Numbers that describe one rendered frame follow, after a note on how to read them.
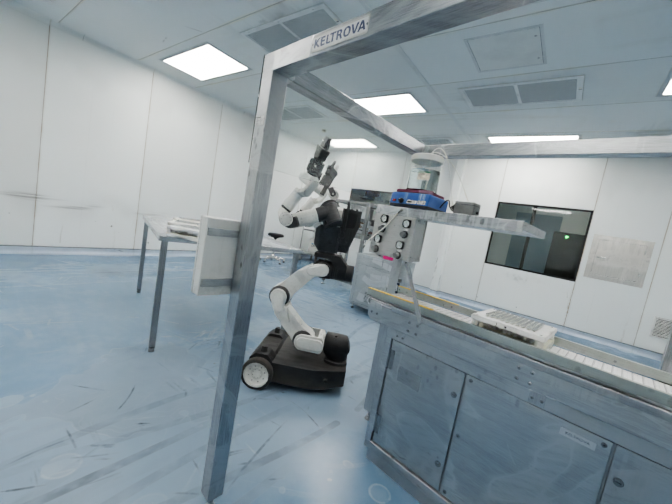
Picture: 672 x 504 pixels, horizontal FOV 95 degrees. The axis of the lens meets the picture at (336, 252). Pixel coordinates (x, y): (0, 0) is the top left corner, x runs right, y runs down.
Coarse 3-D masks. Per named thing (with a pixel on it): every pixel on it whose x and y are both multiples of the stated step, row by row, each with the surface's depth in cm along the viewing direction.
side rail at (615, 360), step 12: (432, 300) 156; (468, 312) 144; (576, 348) 116; (588, 348) 114; (600, 360) 111; (612, 360) 109; (624, 360) 107; (636, 372) 105; (648, 372) 103; (660, 372) 101
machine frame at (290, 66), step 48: (432, 0) 59; (480, 0) 54; (528, 0) 52; (288, 48) 90; (336, 48) 77; (384, 48) 73; (336, 96) 115; (480, 144) 146; (528, 144) 132; (576, 144) 121; (624, 144) 111; (240, 240) 104; (240, 288) 102; (240, 336) 106; (384, 336) 177
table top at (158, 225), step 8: (144, 216) 311; (152, 216) 326; (152, 224) 256; (160, 224) 267; (160, 232) 218; (160, 240) 204; (168, 240) 207; (176, 240) 210; (184, 240) 212; (264, 240) 290; (272, 240) 303; (264, 248) 248; (272, 248) 252; (280, 248) 256; (288, 248) 261; (296, 248) 272
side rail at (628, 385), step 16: (368, 288) 151; (400, 304) 138; (448, 320) 123; (496, 336) 110; (528, 352) 103; (544, 352) 100; (576, 368) 95; (592, 368) 92; (624, 384) 87; (640, 384) 85; (656, 400) 83
